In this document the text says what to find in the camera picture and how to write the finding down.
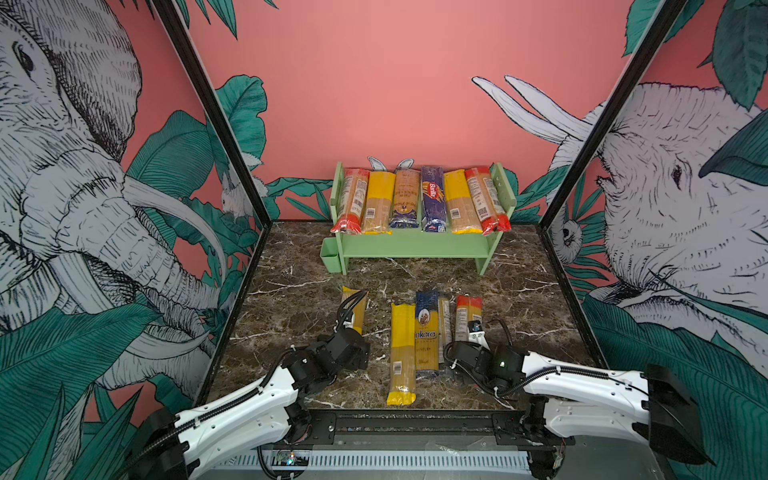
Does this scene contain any small green side cup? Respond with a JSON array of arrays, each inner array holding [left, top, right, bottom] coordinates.
[[320, 237, 342, 274]]

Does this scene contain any white slotted cable duct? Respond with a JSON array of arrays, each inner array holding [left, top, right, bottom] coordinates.
[[218, 450, 531, 474]]

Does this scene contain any blue clear spaghetti bag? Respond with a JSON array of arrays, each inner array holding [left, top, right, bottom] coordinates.
[[438, 296, 452, 365]]

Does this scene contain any blue Barilla spaghetti box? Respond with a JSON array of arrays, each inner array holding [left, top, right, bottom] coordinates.
[[421, 166, 447, 233]]

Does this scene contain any long yellow spaghetti bag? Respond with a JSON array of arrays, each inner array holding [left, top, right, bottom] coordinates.
[[386, 304, 416, 406]]

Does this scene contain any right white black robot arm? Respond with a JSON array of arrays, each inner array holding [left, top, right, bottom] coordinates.
[[443, 341, 713, 465]]

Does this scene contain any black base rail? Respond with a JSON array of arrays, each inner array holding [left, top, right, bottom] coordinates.
[[298, 409, 575, 449]]

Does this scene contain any black frame post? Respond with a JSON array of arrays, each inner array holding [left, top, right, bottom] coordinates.
[[539, 0, 688, 230], [149, 0, 272, 228]]

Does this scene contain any small yellow pasta bag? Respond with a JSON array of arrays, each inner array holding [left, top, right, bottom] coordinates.
[[389, 169, 421, 229]]

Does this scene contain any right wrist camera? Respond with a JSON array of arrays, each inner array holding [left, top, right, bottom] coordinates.
[[468, 320, 489, 350]]

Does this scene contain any left black frame post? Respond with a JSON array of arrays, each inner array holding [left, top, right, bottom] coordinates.
[[149, 0, 272, 228]]

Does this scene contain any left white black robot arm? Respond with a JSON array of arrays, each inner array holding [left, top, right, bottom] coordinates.
[[113, 290, 370, 479]]

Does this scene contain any blue Ankara spaghetti bag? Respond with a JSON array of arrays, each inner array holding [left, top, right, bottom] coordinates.
[[414, 290, 439, 372]]

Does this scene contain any green two-tier shelf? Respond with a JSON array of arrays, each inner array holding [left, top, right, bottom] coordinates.
[[329, 162, 517, 275]]

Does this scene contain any right black frame post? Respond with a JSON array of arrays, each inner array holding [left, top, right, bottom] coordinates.
[[539, 0, 688, 230]]

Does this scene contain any red spaghetti bag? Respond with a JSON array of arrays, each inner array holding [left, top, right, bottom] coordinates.
[[454, 295, 483, 342], [331, 168, 370, 235], [465, 167, 511, 236]]

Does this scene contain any yellow orange spaghetti bag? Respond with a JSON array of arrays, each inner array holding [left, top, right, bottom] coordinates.
[[444, 169, 482, 234]]

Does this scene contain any yellow Tatime spaghetti bag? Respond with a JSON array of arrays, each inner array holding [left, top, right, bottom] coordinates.
[[341, 286, 368, 334]]

